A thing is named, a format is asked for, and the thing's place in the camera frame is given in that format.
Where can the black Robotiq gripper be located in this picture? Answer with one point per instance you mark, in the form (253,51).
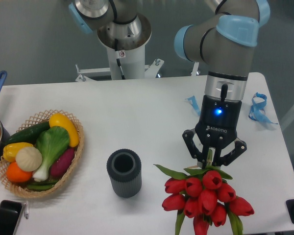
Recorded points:
(216,129)

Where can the red tulip bouquet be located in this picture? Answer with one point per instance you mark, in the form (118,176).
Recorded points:
(205,196)

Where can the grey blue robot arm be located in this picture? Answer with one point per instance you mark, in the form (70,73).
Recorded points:
(225,43)

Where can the dark grey ribbed vase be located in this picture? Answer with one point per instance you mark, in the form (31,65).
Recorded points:
(124,168)

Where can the blue ribbon behind gripper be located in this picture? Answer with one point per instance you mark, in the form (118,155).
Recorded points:
(193,102)

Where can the blue ribbon right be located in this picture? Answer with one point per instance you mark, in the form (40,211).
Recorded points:
(257,109)

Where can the purple sweet potato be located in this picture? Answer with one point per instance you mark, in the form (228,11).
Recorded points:
(59,168)

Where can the green bok choy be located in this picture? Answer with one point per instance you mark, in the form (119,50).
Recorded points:
(52,143)

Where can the green pea pods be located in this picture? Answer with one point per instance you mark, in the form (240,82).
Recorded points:
(41,186)

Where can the green cucumber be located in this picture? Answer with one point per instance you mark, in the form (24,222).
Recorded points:
(29,135)

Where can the woven wicker basket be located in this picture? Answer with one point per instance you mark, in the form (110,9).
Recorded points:
(25,192)

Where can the orange fruit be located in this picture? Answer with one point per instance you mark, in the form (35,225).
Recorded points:
(17,175)

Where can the yellow bell pepper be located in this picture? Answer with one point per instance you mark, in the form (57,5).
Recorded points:
(10,151)

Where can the black smartphone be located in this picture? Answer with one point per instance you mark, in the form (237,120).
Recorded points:
(10,215)

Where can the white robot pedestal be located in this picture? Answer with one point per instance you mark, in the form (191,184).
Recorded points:
(125,47)

